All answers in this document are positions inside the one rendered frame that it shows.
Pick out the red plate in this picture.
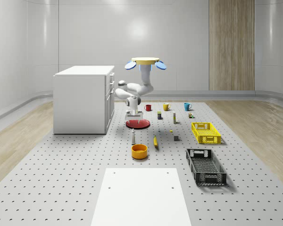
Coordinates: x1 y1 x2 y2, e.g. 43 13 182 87
125 118 150 129

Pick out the white board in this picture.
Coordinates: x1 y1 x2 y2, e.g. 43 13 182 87
90 168 192 226

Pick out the dark grey basket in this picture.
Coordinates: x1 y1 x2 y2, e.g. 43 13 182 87
185 148 228 186

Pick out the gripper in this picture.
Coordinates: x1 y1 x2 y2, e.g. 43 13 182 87
124 110 144 126

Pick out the yellow bowl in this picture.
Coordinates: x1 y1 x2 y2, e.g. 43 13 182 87
131 144 148 160

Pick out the white cabinet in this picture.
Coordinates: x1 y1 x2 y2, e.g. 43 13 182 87
53 65 116 135

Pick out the yellow basket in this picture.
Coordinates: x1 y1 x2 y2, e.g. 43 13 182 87
191 122 222 145

